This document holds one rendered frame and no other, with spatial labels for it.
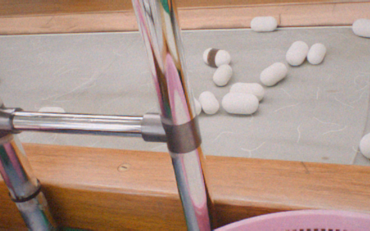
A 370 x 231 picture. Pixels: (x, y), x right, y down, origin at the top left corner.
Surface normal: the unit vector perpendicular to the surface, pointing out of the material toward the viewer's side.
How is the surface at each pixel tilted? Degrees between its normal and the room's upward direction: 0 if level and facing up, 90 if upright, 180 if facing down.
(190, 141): 90
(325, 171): 0
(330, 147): 0
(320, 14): 45
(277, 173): 0
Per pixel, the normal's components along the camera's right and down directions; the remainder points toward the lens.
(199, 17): -0.34, -0.19
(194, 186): 0.15, 0.51
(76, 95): -0.17, -0.83
